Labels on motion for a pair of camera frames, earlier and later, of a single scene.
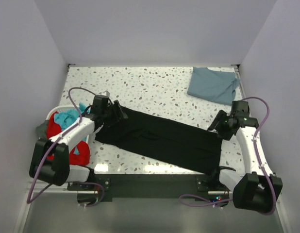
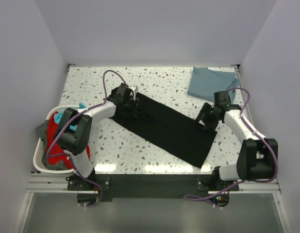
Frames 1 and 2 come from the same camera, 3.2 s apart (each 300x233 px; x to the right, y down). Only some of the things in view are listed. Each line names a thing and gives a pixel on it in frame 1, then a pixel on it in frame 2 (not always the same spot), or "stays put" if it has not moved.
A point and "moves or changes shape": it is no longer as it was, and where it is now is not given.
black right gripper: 223,123 to 208,116
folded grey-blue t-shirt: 219,86 stays put
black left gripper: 113,111 to 130,107
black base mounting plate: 149,185 stays put
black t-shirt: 164,140 moves or changes shape
